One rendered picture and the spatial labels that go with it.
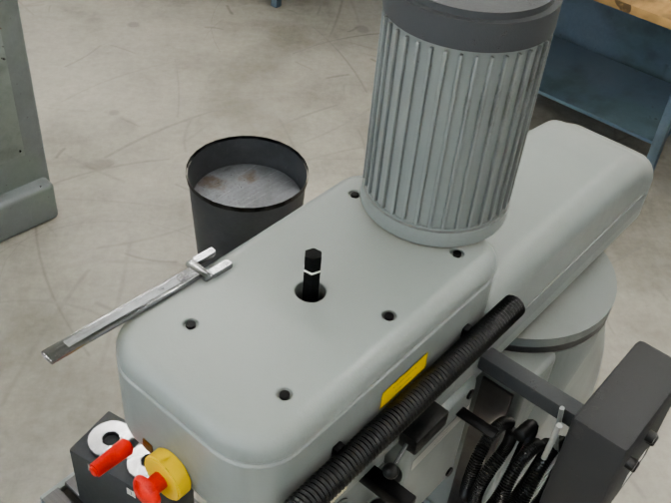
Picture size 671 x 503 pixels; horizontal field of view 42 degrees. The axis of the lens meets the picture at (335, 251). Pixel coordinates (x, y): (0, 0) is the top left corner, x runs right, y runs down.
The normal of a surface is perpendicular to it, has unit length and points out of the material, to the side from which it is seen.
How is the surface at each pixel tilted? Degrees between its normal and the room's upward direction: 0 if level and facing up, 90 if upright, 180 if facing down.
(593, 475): 90
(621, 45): 90
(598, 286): 0
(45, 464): 0
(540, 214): 0
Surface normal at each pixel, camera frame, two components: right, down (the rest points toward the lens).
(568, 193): 0.07, -0.75
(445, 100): -0.26, 0.62
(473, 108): 0.12, 0.66
